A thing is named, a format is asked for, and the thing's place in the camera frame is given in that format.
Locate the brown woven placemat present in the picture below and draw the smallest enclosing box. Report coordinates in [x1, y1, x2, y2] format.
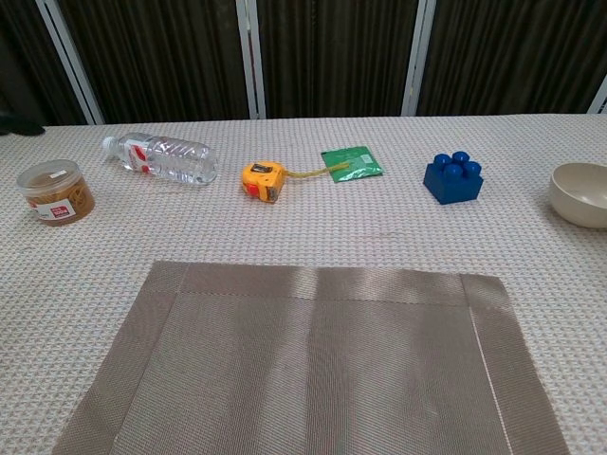
[50, 259, 570, 455]

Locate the green foil sachet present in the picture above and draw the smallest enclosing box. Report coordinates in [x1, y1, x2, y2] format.
[320, 145, 384, 184]

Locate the silver aluminium frame post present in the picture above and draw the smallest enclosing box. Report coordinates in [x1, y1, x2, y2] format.
[35, 0, 105, 126]
[586, 78, 607, 115]
[400, 0, 437, 118]
[235, 0, 267, 120]

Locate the blue building block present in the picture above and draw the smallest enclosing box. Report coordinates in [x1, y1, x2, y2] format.
[423, 150, 485, 206]

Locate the clear plastic water bottle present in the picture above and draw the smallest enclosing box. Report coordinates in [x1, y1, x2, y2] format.
[101, 132, 219, 188]

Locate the orange tape measure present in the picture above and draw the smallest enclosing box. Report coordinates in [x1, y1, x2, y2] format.
[240, 160, 352, 206]

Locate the light brown bowl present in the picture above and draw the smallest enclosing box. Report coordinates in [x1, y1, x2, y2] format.
[548, 162, 607, 229]

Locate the beige woven tablecloth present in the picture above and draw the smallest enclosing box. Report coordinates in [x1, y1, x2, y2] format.
[0, 111, 607, 455]

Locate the clear jar of rubber bands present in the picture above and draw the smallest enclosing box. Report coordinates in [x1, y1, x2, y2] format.
[16, 159, 96, 228]

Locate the black pleated curtain panel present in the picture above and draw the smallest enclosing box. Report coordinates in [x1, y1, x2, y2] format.
[416, 0, 607, 118]
[255, 0, 421, 119]
[56, 0, 250, 125]
[0, 0, 89, 132]

